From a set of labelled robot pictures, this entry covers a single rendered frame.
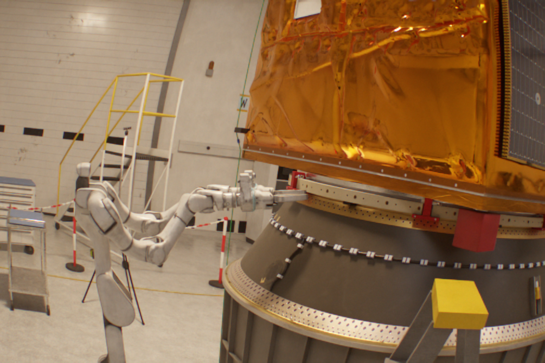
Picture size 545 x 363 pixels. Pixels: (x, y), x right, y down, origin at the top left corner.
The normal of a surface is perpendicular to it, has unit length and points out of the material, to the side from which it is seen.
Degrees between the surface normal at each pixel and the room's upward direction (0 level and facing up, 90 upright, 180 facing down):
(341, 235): 62
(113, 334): 90
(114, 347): 90
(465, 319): 90
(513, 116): 90
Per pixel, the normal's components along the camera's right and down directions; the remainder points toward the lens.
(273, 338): 0.64, 0.13
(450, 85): -0.87, -0.12
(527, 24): 0.47, 0.11
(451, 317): -0.25, 0.01
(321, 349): -0.59, -0.04
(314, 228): -0.66, -0.55
